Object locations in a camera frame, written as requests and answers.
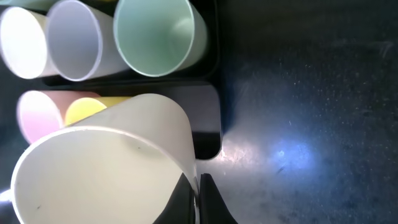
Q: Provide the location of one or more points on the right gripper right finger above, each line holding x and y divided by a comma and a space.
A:
211, 208

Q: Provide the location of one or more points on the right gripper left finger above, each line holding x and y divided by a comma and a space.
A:
182, 205

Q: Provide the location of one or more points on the white cup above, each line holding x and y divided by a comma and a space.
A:
21, 43
102, 174

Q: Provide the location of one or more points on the yellow cup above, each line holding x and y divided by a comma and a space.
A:
82, 110

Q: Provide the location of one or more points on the pink cup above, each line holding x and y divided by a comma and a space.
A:
38, 118

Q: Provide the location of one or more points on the black tray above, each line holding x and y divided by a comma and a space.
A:
206, 124

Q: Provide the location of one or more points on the green cup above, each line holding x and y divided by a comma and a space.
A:
28, 3
152, 37

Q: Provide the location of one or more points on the grey cup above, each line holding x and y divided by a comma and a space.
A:
74, 40

